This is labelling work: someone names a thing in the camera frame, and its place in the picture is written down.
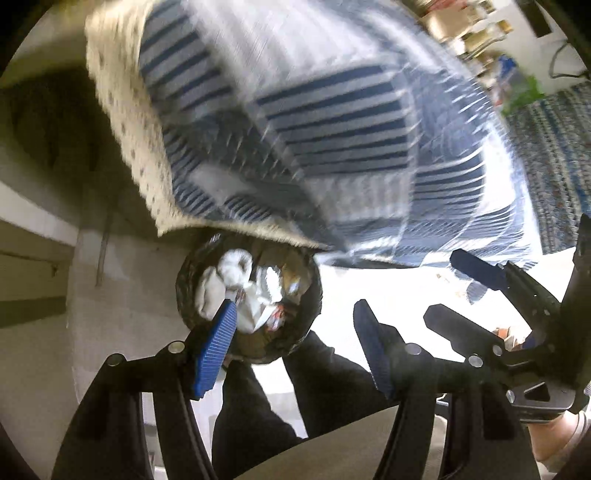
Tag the person's black trouser legs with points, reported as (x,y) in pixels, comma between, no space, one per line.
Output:
(258,415)

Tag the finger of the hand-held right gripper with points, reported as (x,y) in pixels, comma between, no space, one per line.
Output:
(455,325)
(480,272)

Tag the large white tissue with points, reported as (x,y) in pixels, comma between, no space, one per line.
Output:
(221,284)

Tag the black bagged trash bin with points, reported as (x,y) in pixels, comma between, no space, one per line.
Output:
(304,318)

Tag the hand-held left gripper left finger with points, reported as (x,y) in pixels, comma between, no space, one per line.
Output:
(214,346)

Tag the person's right forearm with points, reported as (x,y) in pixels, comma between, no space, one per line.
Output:
(563,436)

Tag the blue floral cloth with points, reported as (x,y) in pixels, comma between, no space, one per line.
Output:
(554,166)

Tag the grey cabinet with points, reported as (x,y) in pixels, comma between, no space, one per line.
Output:
(32,277)

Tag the blue plastic packet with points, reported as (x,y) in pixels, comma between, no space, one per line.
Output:
(505,69)

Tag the red white snack wrapper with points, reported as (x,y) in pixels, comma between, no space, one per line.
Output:
(278,319)

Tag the black wall panel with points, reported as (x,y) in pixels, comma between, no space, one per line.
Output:
(541,18)

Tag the small white tissue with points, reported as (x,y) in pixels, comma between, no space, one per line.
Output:
(253,307)

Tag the person's grey top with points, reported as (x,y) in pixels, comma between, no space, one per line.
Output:
(332,450)

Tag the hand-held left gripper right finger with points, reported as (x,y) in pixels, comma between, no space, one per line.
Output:
(375,350)

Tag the blue white patterned tablecloth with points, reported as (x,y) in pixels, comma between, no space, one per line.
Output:
(332,138)

